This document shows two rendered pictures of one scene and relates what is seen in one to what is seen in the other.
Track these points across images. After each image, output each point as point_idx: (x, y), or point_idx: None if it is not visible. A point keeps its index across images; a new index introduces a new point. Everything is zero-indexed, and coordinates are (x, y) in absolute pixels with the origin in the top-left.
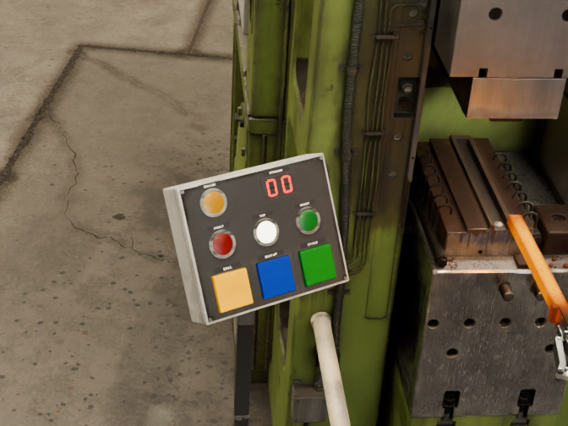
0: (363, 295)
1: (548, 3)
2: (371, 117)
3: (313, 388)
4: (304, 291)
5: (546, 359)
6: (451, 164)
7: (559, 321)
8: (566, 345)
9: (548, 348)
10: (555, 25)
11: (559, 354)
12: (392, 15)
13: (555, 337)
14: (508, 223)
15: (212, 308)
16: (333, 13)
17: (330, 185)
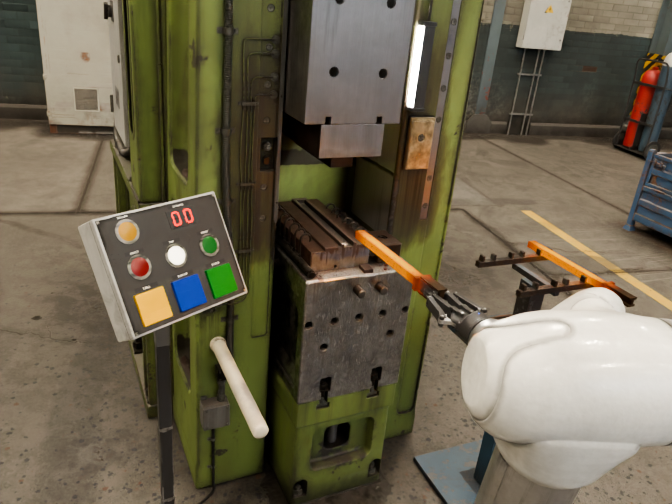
0: (248, 318)
1: (369, 64)
2: (243, 171)
3: (216, 400)
4: (214, 303)
5: (387, 342)
6: (298, 214)
7: (423, 287)
8: (436, 301)
9: (387, 333)
10: (375, 81)
11: (436, 306)
12: (252, 86)
13: (427, 296)
14: (356, 237)
15: (137, 324)
16: (207, 84)
17: None
